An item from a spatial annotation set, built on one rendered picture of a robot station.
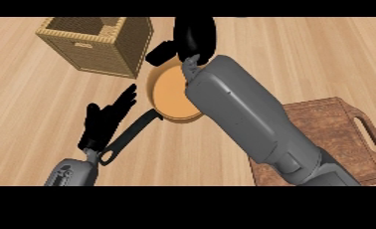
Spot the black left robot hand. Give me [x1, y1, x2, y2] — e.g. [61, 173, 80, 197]
[77, 84, 139, 152]

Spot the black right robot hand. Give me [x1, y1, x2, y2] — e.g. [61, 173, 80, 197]
[145, 17, 219, 68]

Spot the brown wooden cutting board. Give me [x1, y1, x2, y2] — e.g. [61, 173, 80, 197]
[248, 97, 376, 187]

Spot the brown wicker basket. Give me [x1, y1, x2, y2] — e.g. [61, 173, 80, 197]
[34, 17, 157, 80]

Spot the orange pot with black handle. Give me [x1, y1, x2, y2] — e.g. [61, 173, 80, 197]
[98, 53, 206, 167]

